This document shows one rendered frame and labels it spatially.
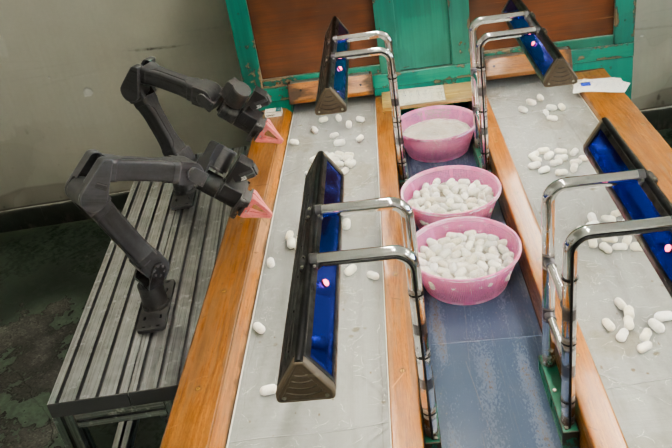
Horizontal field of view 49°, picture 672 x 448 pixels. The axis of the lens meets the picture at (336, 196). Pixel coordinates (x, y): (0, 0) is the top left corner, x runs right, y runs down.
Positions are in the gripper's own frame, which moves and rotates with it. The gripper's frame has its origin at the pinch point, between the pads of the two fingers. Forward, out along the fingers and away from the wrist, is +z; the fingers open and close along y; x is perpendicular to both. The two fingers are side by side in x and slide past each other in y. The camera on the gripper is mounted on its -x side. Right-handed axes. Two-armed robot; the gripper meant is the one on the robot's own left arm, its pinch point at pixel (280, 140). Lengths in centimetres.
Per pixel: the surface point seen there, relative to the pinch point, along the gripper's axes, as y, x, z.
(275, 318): -69, 7, 10
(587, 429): -109, -32, 53
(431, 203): -25, -17, 40
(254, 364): -83, 8, 8
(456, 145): 9, -24, 48
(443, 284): -63, -18, 39
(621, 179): -88, -65, 38
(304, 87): 45.2, -1.5, 3.8
